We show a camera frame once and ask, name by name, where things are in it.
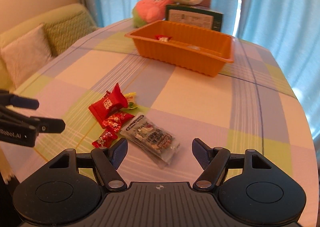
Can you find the light green sofa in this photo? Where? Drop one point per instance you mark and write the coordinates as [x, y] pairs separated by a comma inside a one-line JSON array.
[[19, 30]]

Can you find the pink green plush toy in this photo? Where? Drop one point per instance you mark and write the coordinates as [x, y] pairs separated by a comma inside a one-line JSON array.
[[148, 11]]

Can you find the green zigzag cushion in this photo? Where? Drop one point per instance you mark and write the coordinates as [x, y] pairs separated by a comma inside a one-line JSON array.
[[64, 33]]

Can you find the orange plastic tray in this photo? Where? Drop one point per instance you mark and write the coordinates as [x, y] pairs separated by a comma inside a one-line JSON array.
[[195, 48]]

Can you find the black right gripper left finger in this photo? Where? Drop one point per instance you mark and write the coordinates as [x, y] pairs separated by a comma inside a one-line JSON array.
[[106, 163]]

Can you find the checkered tablecloth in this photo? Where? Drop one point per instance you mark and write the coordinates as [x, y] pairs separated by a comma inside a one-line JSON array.
[[249, 104]]

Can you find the clear dark snack packet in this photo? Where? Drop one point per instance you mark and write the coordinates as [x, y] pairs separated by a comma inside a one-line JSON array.
[[156, 142]]

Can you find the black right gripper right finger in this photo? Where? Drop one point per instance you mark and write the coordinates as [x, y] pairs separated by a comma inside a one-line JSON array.
[[214, 164]]

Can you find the small red candy packet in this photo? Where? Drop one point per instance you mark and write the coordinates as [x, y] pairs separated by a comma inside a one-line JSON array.
[[105, 139]]

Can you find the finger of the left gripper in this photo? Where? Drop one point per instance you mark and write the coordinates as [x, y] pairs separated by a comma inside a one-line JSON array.
[[9, 99], [48, 125]]

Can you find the white cushion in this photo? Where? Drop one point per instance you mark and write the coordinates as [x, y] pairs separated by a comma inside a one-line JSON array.
[[26, 55]]

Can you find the blue star curtain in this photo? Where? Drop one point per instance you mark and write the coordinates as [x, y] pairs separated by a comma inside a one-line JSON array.
[[288, 28]]

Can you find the dark green box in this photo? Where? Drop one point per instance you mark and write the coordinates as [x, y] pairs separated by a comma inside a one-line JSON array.
[[194, 15]]

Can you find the large red snack packet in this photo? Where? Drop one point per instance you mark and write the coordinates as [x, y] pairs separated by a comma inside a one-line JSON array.
[[108, 105]]

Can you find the yellow green candy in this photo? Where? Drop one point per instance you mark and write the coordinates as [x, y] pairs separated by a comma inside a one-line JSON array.
[[131, 100]]

